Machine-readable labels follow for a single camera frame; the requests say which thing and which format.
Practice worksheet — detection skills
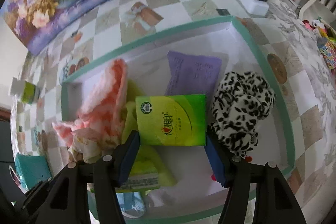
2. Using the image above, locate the purple wipes packet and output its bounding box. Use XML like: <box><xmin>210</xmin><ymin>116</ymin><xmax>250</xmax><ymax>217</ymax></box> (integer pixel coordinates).
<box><xmin>165</xmin><ymin>51</ymin><xmax>222</xmax><ymax>97</ymax></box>

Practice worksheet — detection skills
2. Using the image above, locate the pink white knitted cloth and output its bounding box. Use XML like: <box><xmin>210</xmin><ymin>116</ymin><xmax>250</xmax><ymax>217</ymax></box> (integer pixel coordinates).
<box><xmin>52</xmin><ymin>59</ymin><xmax>127</xmax><ymax>148</ymax></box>

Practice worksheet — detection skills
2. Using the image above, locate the black white leopard scrunchie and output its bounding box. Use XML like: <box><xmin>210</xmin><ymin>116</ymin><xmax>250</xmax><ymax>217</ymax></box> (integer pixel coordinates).
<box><xmin>210</xmin><ymin>72</ymin><xmax>276</xmax><ymax>159</ymax></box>

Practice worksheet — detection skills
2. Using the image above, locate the patterned tablecloth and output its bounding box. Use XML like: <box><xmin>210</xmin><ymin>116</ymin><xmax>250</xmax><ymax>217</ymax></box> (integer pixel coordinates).
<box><xmin>11</xmin><ymin>0</ymin><xmax>335</xmax><ymax>223</ymax></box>

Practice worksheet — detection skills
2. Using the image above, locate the green microfiber cloth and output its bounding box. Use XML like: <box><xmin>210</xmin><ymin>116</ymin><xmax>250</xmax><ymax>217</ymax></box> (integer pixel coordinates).
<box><xmin>121</xmin><ymin>80</ymin><xmax>177</xmax><ymax>187</ymax></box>

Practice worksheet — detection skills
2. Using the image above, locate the green tissue packet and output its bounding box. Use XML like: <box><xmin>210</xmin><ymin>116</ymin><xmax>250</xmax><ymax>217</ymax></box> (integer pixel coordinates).
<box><xmin>135</xmin><ymin>94</ymin><xmax>207</xmax><ymax>147</ymax></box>

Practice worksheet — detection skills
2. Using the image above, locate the green white small box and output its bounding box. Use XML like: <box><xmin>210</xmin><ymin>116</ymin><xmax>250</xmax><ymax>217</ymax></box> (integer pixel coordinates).
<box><xmin>115</xmin><ymin>173</ymin><xmax>161</xmax><ymax>193</ymax></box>

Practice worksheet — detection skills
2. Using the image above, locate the red pink yarn bow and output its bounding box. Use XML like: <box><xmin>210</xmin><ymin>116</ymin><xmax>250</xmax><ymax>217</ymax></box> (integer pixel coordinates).
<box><xmin>211</xmin><ymin>156</ymin><xmax>253</xmax><ymax>181</ymax></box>

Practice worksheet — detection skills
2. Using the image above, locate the blue face mask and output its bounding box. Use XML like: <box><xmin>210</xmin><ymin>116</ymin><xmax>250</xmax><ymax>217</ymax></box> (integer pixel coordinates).
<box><xmin>117</xmin><ymin>192</ymin><xmax>146</xmax><ymax>219</ymax></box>

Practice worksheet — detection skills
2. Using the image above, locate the colorful toy pile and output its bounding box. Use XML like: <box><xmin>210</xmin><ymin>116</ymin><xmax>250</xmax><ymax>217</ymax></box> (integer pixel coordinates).
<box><xmin>302</xmin><ymin>19</ymin><xmax>335</xmax><ymax>75</ymax></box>

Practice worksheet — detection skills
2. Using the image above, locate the white green-label pill bottle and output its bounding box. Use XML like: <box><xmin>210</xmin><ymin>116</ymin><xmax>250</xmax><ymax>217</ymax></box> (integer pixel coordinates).
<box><xmin>9</xmin><ymin>77</ymin><xmax>41</xmax><ymax>105</ymax></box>

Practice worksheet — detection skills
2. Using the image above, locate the teal embossed pouch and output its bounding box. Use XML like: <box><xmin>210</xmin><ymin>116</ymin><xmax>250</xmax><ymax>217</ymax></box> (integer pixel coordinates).
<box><xmin>15</xmin><ymin>153</ymin><xmax>52</xmax><ymax>190</ymax></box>

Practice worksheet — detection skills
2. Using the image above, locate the pink floral fabric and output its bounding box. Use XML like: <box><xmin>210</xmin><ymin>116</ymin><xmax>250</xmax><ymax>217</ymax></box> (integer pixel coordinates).
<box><xmin>68</xmin><ymin>128</ymin><xmax>121</xmax><ymax>164</ymax></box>

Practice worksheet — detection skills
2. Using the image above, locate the white teal-rim box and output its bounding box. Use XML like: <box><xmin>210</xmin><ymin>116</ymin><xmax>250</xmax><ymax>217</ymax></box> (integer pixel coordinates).
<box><xmin>62</xmin><ymin>16</ymin><xmax>295</xmax><ymax>223</ymax></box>

